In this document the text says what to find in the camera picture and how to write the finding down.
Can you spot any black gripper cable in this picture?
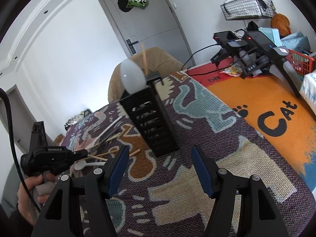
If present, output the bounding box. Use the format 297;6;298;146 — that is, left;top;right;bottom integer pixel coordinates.
0;87;41;213

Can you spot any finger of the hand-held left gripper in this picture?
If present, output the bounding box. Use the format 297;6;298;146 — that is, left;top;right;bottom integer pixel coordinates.
68;149;88;165

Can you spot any colourful snack packet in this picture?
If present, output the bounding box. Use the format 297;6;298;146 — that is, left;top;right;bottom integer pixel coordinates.
219;64;244;76

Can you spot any blue plastic bag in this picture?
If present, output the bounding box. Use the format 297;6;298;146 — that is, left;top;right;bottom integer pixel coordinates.
281;31;311;53

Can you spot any printed woven blanket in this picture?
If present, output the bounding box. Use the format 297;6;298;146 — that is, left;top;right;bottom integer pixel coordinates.
60;71;316;237

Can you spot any black hat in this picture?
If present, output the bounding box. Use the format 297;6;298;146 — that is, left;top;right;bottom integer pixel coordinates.
117;0;130;12

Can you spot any black utensil holder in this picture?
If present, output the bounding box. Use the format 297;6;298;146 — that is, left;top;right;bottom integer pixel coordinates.
119;71;180;157

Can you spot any orange plush toy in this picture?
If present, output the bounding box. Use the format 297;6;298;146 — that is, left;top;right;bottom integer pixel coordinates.
270;13;292;37

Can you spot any person's left forearm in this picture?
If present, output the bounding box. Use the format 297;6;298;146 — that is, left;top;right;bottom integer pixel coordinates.
13;204;37;237

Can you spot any grey door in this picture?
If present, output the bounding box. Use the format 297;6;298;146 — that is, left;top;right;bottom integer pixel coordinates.
97;0;193;60

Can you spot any beige upholstered chair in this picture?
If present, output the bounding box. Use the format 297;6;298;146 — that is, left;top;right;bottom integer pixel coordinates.
109;46;185;103

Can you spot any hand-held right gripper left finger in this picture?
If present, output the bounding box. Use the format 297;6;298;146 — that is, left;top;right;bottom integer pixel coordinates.
31;144;130;237

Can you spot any orange cat mat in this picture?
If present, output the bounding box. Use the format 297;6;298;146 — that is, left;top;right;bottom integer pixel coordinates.
186;63;316;186

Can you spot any red plastic basket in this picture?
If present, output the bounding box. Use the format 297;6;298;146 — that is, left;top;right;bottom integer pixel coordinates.
286;49;316;77

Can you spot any blue face mask box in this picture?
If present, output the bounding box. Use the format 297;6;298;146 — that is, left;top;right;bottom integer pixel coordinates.
259;27;281;45

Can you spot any parked black gripper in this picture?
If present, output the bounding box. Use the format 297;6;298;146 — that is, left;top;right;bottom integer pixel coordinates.
236;30;307;98
211;31;244;68

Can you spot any black power cable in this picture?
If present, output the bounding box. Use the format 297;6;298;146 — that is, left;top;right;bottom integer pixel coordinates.
186;43;221;70

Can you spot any black wire basket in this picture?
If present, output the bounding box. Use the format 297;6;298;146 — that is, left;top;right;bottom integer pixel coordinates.
220;0;277;22

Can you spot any black door handle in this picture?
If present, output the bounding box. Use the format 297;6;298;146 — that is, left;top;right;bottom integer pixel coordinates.
126;39;138;55

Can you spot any person's left hand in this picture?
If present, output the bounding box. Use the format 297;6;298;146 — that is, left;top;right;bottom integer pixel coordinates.
17;173;57;225

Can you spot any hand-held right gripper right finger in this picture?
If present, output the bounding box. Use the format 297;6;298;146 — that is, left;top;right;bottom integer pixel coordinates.
191;145;289;237

